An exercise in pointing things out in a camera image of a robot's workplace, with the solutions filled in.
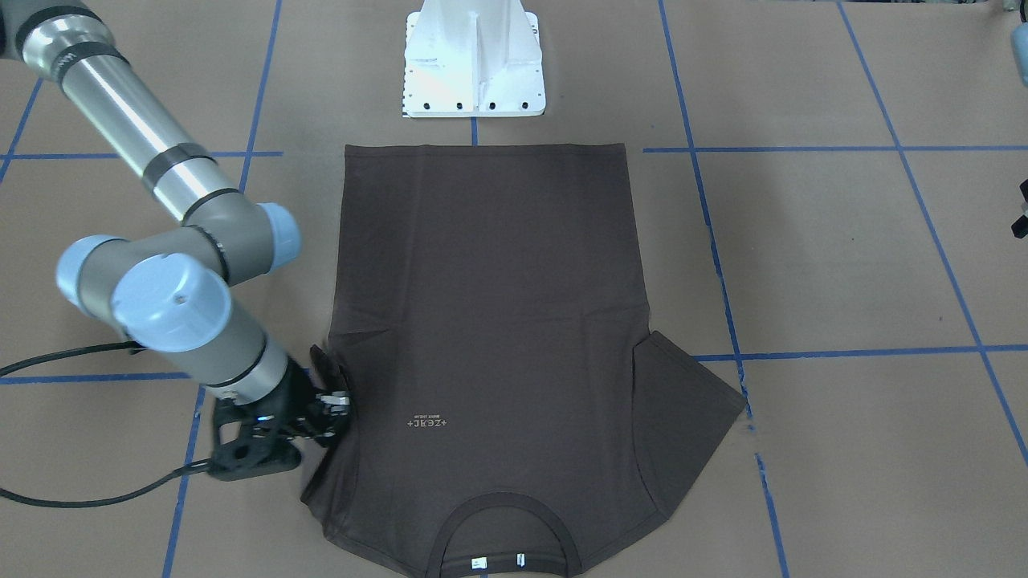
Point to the dark brown t-shirt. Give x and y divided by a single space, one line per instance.
512 411

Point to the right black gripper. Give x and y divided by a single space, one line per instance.
294 397

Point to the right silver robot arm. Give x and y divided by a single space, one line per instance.
171 291

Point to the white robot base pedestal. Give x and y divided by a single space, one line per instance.
467 59

